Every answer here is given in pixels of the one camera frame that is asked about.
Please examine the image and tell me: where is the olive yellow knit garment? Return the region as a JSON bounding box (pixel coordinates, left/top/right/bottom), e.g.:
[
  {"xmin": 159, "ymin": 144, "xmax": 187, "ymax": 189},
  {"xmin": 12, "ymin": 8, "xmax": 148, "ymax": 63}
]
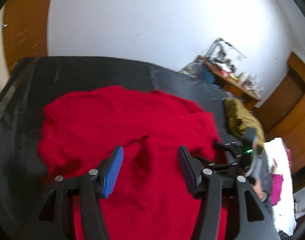
[{"xmin": 223, "ymin": 98, "xmax": 265, "ymax": 153}]

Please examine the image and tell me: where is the person's right hand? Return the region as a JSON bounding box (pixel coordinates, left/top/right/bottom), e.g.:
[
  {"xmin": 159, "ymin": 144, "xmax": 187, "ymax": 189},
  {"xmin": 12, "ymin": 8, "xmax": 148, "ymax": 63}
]
[{"xmin": 252, "ymin": 178, "xmax": 268, "ymax": 202}]

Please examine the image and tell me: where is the dark jacket right forearm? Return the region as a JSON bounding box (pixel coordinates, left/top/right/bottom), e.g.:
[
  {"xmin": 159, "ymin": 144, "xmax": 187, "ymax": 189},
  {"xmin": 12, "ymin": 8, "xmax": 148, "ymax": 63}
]
[{"xmin": 255, "ymin": 151, "xmax": 274, "ymax": 219}]

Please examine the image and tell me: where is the black table cover cloth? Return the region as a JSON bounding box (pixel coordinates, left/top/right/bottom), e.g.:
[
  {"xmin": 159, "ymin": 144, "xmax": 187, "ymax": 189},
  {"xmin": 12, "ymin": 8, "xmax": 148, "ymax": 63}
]
[{"xmin": 0, "ymin": 57, "xmax": 235, "ymax": 239}]

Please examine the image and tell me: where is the cluttered wooden desk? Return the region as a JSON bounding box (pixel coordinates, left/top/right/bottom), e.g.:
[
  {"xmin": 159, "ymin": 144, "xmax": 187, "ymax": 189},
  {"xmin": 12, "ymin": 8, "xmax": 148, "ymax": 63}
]
[{"xmin": 179, "ymin": 38, "xmax": 262, "ymax": 110}]

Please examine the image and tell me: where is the white bag with pink items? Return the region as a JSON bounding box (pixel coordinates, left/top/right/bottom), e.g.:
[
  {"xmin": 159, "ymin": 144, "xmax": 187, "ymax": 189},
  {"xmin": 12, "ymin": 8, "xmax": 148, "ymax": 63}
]
[{"xmin": 264, "ymin": 137, "xmax": 296, "ymax": 236}]

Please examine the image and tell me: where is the brown wooden door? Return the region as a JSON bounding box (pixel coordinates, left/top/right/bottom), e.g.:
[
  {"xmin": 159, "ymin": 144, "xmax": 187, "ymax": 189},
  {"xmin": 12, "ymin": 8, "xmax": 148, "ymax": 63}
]
[{"xmin": 3, "ymin": 0, "xmax": 50, "ymax": 73}]

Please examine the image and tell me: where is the brown wooden cabinet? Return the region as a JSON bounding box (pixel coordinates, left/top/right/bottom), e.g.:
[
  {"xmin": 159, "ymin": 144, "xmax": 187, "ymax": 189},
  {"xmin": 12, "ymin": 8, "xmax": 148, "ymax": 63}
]
[{"xmin": 253, "ymin": 53, "xmax": 305, "ymax": 174}]

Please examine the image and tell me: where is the red knit sweater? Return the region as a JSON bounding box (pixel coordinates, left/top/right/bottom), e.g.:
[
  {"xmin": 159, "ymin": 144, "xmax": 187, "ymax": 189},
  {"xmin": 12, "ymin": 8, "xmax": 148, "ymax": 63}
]
[{"xmin": 38, "ymin": 86, "xmax": 225, "ymax": 239}]

